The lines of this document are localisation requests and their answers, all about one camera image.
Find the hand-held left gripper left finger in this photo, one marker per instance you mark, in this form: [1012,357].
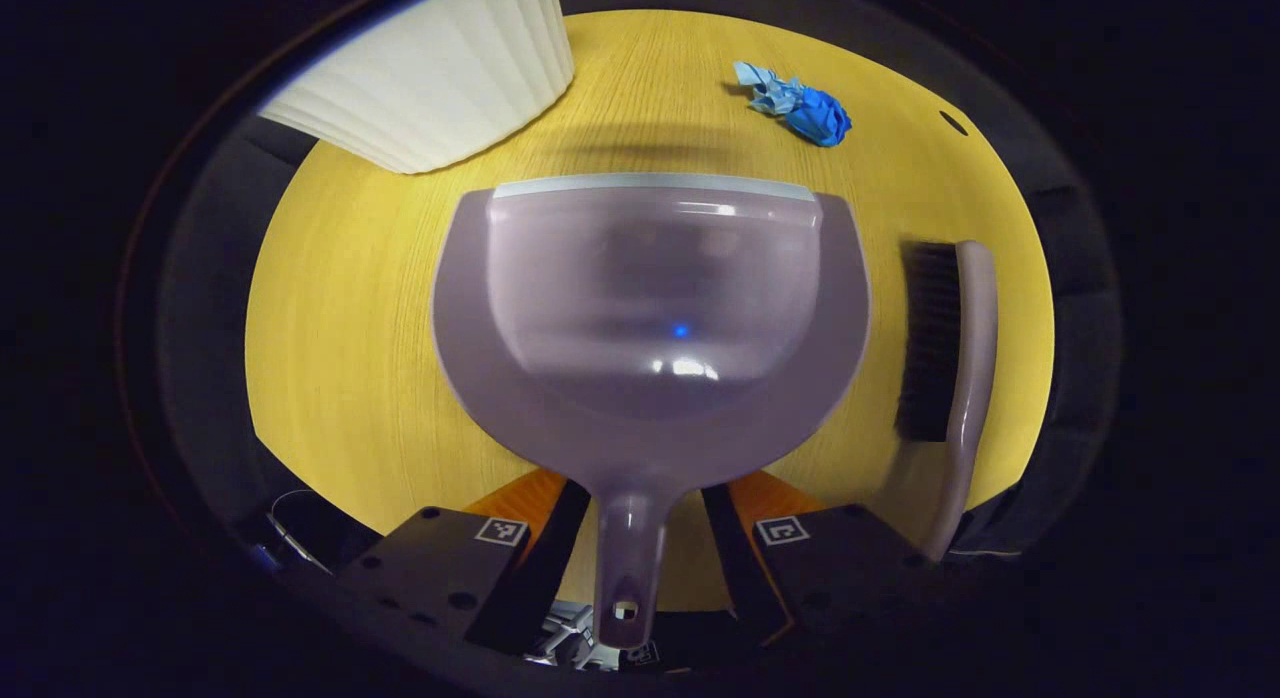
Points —
[545,558]

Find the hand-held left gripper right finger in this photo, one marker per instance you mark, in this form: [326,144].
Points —
[728,548]

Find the small pink dustpan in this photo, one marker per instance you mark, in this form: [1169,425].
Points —
[650,428]

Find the small pink broom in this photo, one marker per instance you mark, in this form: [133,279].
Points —
[970,378]

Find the blue paper trash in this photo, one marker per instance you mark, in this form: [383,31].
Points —
[815,113]

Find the white ribbed garbage bin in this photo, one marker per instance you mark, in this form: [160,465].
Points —
[440,78]

